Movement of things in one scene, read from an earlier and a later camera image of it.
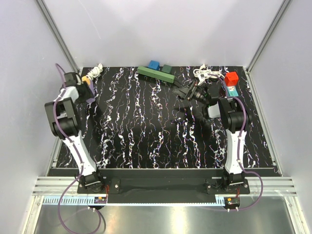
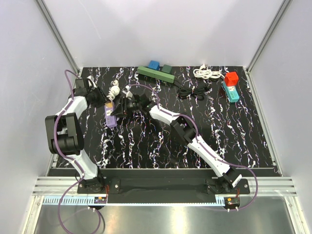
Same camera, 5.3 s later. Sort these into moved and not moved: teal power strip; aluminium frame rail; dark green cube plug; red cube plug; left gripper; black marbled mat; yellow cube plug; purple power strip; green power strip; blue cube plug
Moved: yellow cube plug; left gripper; purple power strip
Not moved: red cube plug; aluminium frame rail; black marbled mat; blue cube plug; teal power strip; dark green cube plug; green power strip
